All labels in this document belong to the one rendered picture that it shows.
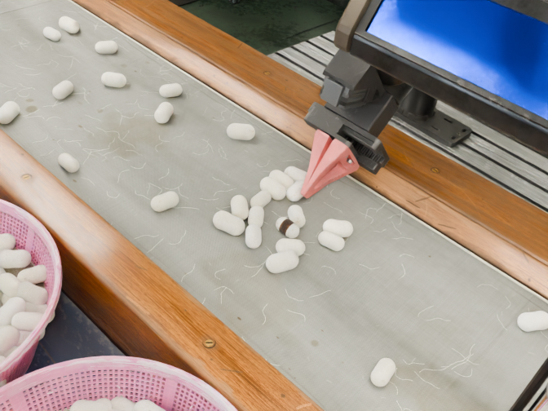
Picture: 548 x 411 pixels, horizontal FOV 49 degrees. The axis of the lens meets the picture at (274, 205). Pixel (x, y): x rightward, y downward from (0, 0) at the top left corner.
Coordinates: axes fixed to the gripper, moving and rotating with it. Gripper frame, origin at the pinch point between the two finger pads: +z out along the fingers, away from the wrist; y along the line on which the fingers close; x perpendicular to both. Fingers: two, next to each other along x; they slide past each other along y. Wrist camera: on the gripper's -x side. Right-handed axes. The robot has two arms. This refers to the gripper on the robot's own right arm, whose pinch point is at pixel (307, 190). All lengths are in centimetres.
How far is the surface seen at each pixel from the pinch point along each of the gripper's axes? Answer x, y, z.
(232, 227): -7.2, -1.3, 8.8
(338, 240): -2.3, 7.8, 3.0
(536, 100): -33.4, 23.6, -8.1
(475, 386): -3.4, 28.0, 6.9
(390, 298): -1.5, 16.1, 4.7
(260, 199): -3.4, -2.7, 4.3
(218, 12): 150, -162, -59
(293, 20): 166, -137, -78
